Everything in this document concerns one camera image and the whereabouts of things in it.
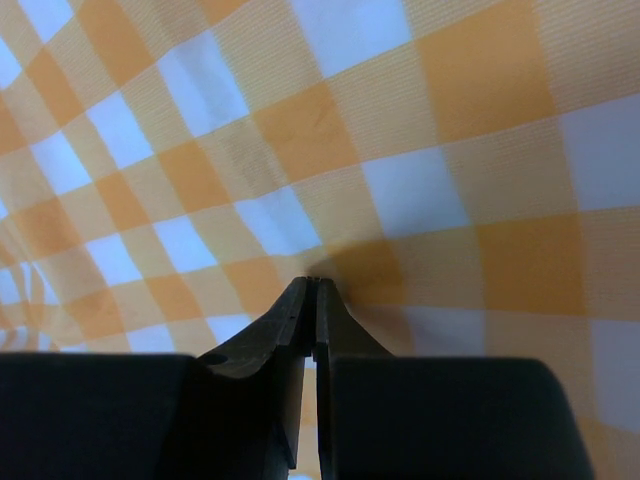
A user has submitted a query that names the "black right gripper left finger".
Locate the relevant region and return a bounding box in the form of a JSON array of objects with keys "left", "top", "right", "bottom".
[{"left": 199, "top": 277, "right": 308, "bottom": 379}]

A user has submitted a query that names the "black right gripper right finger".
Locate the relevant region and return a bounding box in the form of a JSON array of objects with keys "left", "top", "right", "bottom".
[{"left": 313, "top": 278, "right": 393, "bottom": 470}]

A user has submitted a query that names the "yellow white checkered cloth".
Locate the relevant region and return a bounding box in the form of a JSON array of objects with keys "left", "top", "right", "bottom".
[{"left": 1, "top": 1, "right": 639, "bottom": 479}]

